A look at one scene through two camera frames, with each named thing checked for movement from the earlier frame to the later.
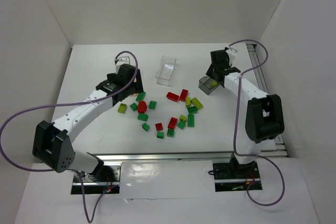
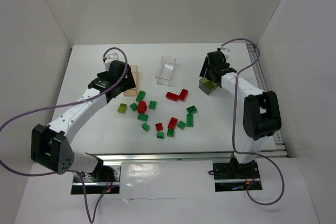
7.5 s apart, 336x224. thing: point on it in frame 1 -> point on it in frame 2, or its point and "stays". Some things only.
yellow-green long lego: (196, 102) -> (210, 84)
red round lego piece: (142, 107) stays
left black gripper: (138, 84) -> (129, 80)
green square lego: (152, 105) stays
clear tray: (207, 85) stays
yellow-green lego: (122, 108) stays
